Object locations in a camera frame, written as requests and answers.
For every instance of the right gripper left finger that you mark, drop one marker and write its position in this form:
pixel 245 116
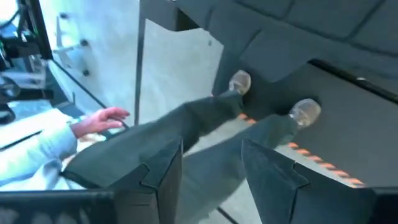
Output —
pixel 161 202

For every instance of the white panel with bolts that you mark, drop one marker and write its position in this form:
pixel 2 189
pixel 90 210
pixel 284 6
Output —
pixel 109 37

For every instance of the person's hand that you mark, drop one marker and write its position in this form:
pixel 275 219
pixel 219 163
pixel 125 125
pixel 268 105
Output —
pixel 99 121

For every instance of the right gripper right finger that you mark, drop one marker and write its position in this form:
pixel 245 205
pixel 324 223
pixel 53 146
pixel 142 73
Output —
pixel 273 193

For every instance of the black equipment stand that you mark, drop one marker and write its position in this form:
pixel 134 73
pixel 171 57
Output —
pixel 40 31

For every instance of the person's forearm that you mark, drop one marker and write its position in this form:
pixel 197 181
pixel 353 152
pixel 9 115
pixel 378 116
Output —
pixel 34 149

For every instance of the black floor mat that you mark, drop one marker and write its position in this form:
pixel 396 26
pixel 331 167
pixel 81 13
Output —
pixel 348 130

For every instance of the orange black hazard tape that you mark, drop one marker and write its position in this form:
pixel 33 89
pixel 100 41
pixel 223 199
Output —
pixel 323 163

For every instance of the black upright frame post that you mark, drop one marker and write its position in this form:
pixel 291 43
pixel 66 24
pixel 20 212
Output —
pixel 140 62

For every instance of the person's shoe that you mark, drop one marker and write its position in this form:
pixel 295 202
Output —
pixel 240 81
pixel 304 112

